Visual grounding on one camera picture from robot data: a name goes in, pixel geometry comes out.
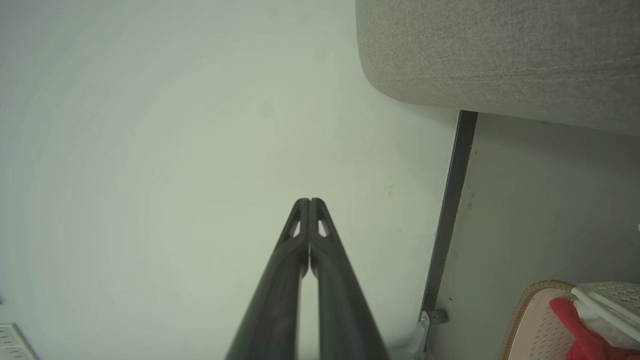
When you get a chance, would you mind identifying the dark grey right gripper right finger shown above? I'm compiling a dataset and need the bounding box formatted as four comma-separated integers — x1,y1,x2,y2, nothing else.
310,198,392,360

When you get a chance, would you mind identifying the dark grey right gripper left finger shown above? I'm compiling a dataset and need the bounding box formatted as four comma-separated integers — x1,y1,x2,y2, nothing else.
225,198,311,360

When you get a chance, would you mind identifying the red and white garment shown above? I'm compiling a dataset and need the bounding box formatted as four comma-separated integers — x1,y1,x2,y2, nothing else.
549,297,640,360

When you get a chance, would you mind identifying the grey couch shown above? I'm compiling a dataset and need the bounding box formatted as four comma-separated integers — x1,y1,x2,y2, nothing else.
355,0,640,136

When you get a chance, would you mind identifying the cream perforated laundry basket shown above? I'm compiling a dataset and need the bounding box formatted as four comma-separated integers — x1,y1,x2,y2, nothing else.
499,280,640,360

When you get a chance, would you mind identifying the white grooved plastic box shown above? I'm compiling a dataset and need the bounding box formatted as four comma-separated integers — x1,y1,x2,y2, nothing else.
0,322,38,360

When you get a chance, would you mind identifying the grey metal corner bracket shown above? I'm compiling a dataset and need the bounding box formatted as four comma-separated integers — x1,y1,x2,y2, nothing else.
390,309,449,360

